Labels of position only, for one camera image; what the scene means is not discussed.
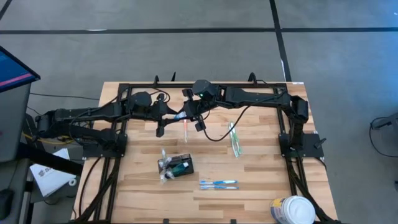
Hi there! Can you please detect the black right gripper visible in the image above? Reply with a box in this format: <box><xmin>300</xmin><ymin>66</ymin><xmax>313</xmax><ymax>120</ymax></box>
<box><xmin>181</xmin><ymin>88</ymin><xmax>208</xmax><ymax>132</ymax></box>

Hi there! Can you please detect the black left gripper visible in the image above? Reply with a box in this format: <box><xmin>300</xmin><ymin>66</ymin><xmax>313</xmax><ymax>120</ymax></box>
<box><xmin>151</xmin><ymin>93</ymin><xmax>180</xmax><ymax>138</ymax></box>

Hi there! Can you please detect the orange white toothbrush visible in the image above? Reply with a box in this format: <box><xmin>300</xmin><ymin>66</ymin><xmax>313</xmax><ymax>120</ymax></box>
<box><xmin>175</xmin><ymin>112</ymin><xmax>190</xmax><ymax>144</ymax></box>

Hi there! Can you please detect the black wire basket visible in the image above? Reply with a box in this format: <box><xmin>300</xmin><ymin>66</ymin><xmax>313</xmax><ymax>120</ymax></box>
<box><xmin>157</xmin><ymin>153</ymin><xmax>195</xmax><ymax>179</ymax></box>

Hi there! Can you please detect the green white toothbrush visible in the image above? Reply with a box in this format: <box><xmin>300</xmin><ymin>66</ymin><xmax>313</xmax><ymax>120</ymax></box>
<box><xmin>229</xmin><ymin>121</ymin><xmax>244</xmax><ymax>158</ymax></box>
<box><xmin>160</xmin><ymin>161</ymin><xmax>172</xmax><ymax>178</ymax></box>
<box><xmin>227</xmin><ymin>121</ymin><xmax>241</xmax><ymax>159</ymax></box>

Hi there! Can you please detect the black desk beam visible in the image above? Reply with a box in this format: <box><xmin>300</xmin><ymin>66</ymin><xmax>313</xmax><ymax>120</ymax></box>
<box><xmin>17</xmin><ymin>141</ymin><xmax>84</xmax><ymax>177</ymax></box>

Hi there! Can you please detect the white printed booklet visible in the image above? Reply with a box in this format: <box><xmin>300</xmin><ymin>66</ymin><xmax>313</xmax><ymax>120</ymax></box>
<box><xmin>29</xmin><ymin>147</ymin><xmax>77</xmax><ymax>198</ymax></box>

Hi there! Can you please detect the white lidded tub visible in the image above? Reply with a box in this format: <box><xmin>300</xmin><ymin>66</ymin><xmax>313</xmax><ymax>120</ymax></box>
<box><xmin>269</xmin><ymin>195</ymin><xmax>317</xmax><ymax>224</ymax></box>

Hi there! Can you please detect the blue screen monitor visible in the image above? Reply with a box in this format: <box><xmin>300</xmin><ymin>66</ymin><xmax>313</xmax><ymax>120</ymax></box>
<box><xmin>0</xmin><ymin>45</ymin><xmax>42</xmax><ymax>93</ymax></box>

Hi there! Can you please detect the black device with light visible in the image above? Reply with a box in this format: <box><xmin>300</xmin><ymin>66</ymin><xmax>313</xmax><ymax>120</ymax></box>
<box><xmin>0</xmin><ymin>188</ymin><xmax>15</xmax><ymax>220</ymax></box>

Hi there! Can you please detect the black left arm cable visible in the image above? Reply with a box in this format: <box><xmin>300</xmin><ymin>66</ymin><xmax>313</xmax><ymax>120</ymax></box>
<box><xmin>68</xmin><ymin>87</ymin><xmax>172</xmax><ymax>138</ymax></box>

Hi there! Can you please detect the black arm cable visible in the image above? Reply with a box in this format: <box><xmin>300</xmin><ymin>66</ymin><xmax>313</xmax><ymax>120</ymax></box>
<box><xmin>68</xmin><ymin>87</ymin><xmax>172</xmax><ymax>138</ymax></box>
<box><xmin>203</xmin><ymin>93</ymin><xmax>280</xmax><ymax>142</ymax></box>

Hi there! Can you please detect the black metal table frame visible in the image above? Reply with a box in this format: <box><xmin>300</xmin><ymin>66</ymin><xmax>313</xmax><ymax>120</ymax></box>
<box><xmin>72</xmin><ymin>81</ymin><xmax>341</xmax><ymax>224</ymax></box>

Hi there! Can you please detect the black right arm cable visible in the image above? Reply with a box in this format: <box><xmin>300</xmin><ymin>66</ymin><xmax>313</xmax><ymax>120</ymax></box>
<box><xmin>203</xmin><ymin>93</ymin><xmax>280</xmax><ymax>142</ymax></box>

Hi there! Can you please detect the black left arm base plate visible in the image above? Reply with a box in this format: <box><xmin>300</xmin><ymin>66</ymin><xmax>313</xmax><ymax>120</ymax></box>
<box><xmin>82</xmin><ymin>133</ymin><xmax>127</xmax><ymax>159</ymax></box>

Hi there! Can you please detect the thin black floor cable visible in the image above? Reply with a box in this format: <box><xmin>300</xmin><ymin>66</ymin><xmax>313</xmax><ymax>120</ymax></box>
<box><xmin>29</xmin><ymin>91</ymin><xmax>101</xmax><ymax>101</ymax></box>

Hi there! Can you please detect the black base cable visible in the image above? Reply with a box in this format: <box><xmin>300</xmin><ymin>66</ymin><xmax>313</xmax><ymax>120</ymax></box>
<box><xmin>77</xmin><ymin>157</ymin><xmax>103</xmax><ymax>218</ymax></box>

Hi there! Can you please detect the yellow cable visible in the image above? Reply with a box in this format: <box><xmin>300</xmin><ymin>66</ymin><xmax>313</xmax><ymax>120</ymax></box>
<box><xmin>21</xmin><ymin>130</ymin><xmax>94</xmax><ymax>146</ymax></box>

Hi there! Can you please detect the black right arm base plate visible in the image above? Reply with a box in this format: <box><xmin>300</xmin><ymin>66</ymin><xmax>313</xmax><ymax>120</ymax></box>
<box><xmin>278</xmin><ymin>132</ymin><xmax>325</xmax><ymax>159</ymax></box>

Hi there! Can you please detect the black looped floor cable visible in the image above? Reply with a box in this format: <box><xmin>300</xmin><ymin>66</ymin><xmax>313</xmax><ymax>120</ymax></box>
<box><xmin>368</xmin><ymin>116</ymin><xmax>398</xmax><ymax>158</ymax></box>

